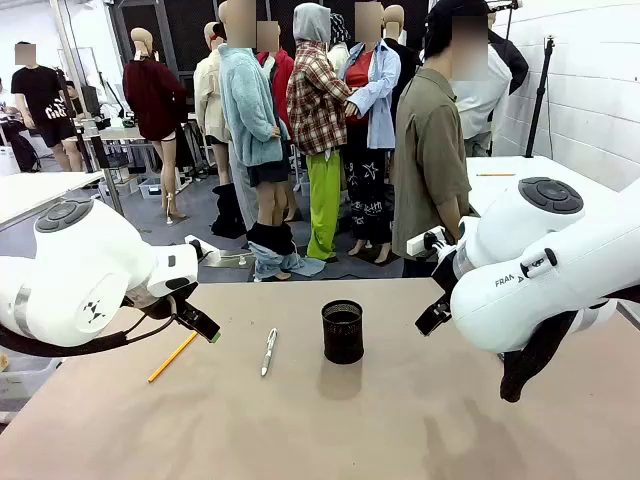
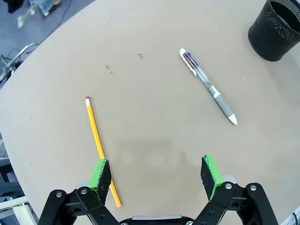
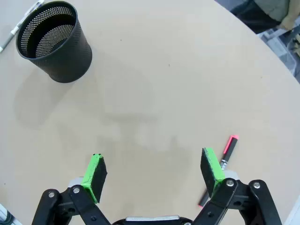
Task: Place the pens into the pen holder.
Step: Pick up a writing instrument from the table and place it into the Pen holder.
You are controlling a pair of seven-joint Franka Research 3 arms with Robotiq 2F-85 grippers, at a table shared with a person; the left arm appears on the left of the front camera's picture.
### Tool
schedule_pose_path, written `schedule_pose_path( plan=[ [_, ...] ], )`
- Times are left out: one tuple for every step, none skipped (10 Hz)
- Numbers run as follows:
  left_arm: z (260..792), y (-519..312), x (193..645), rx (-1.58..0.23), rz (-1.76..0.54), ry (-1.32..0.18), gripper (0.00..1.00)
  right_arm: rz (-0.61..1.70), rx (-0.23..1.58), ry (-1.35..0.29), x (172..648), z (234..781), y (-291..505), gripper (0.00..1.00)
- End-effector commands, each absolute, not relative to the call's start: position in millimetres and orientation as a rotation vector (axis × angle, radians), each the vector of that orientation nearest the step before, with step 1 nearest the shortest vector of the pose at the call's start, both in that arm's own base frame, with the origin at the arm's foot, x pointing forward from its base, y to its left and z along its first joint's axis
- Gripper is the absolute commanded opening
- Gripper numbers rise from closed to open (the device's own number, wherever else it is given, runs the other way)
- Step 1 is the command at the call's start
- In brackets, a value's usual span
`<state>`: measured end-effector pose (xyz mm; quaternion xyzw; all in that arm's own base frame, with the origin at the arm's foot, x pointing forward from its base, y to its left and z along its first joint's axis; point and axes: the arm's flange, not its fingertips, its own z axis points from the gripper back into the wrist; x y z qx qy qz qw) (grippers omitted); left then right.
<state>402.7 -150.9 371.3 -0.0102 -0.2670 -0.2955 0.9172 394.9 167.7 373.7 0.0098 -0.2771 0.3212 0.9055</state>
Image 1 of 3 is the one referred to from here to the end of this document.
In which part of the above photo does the black tripod stand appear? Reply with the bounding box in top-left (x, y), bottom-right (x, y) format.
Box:
top-left (523, 34), bottom-right (558, 159)

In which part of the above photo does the large white table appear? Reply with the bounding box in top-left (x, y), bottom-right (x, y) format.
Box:
top-left (463, 155), bottom-right (622, 227)

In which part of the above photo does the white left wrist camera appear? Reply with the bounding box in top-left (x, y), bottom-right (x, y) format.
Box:
top-left (148, 234), bottom-right (221, 297)

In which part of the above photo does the mannequin in black jacket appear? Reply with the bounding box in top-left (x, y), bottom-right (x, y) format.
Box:
top-left (485, 9), bottom-right (531, 97)

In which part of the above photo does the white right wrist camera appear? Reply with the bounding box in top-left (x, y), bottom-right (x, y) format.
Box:
top-left (406, 226), bottom-right (447, 257)

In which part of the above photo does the silver ballpoint pen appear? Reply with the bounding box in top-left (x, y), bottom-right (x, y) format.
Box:
top-left (259, 327), bottom-right (279, 378)

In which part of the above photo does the white side table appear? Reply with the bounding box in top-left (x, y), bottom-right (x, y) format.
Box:
top-left (0, 170), bottom-right (107, 232)

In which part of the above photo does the black mesh pen holder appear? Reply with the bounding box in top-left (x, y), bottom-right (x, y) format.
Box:
top-left (320, 299), bottom-right (365, 366)

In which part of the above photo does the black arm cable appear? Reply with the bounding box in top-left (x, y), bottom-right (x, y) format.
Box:
top-left (498, 309), bottom-right (580, 404)
top-left (0, 298), bottom-right (180, 359)

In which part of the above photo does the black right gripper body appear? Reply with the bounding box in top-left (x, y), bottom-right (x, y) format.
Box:
top-left (424, 233), bottom-right (459, 302)

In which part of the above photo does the mannequin with patterned headscarf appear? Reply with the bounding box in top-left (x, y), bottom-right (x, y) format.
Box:
top-left (327, 12), bottom-right (352, 76)

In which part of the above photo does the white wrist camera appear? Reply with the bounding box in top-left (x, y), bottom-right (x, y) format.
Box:
top-left (148, 234), bottom-right (221, 297)
top-left (406, 226), bottom-right (447, 257)

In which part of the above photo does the person in olive shirt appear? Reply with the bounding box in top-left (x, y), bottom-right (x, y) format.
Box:
top-left (392, 0), bottom-right (501, 279)

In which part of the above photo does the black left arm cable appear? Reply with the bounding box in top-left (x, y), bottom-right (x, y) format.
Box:
top-left (0, 298), bottom-right (180, 359)

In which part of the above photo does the person's right forearm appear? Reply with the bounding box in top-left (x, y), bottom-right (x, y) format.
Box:
top-left (439, 199), bottom-right (464, 242)

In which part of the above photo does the mannequin in red jacket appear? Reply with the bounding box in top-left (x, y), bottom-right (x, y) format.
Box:
top-left (255, 19), bottom-right (297, 151)

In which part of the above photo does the mannequin in white shirt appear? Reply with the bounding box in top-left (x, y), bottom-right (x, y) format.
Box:
top-left (449, 43), bottom-right (514, 159)

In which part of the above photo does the person in black t-shirt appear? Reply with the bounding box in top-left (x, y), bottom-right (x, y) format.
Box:
top-left (10, 41), bottom-right (85, 174)

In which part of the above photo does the mannequin in plaid hooded shirt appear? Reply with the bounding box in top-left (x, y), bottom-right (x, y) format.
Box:
top-left (285, 2), bottom-right (354, 262)

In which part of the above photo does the mannequin in light blue shirt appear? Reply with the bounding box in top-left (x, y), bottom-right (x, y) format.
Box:
top-left (343, 2), bottom-right (404, 265)

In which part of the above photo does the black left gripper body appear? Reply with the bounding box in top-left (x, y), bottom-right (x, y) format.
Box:
top-left (124, 293), bottom-right (180, 322)

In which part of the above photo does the mannequin in cream jacket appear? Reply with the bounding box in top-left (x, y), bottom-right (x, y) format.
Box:
top-left (192, 21), bottom-right (234, 187)

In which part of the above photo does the yellow pencil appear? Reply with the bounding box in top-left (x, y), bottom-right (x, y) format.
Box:
top-left (147, 331), bottom-right (200, 385)

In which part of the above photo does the mannequin in dark red sweater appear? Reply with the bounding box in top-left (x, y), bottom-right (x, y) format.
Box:
top-left (121, 27), bottom-right (190, 222)

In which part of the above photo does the mannequin in light blue fleece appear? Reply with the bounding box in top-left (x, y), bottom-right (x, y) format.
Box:
top-left (216, 0), bottom-right (326, 282)

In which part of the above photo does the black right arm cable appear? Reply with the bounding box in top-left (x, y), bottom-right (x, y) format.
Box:
top-left (498, 309), bottom-right (580, 404)

